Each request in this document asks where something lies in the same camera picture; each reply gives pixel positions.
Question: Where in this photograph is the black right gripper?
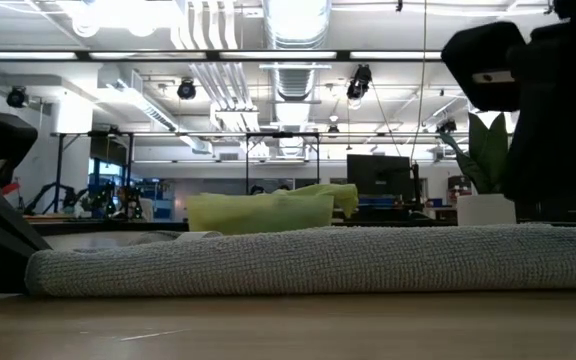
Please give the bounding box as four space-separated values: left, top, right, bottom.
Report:
498 0 576 224

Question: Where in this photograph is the lime green microfiber towel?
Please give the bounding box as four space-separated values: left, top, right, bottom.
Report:
271 182 360 219

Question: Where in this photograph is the grey microfiber towel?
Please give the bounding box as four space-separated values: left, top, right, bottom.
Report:
23 222 576 299

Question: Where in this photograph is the yellow translucent plastic basket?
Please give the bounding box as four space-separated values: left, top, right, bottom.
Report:
185 193 336 236

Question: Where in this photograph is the snake plant in white pot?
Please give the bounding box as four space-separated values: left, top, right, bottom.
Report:
437 111 518 227

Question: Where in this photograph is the black spot lamp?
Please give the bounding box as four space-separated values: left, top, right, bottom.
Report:
176 78 198 101
6 86 29 110
346 63 373 100

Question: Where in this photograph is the large black monitor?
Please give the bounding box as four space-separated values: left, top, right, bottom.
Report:
346 153 413 197

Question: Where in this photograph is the black bar with light strips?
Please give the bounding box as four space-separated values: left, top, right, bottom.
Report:
0 48 444 64

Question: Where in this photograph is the distant black rig frame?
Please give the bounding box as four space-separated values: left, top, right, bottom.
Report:
244 131 321 196
49 131 135 217

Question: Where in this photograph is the black aluminium table frame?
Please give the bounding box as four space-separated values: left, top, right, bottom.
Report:
26 212 576 237

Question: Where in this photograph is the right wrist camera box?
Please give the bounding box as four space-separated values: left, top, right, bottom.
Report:
440 20 527 113

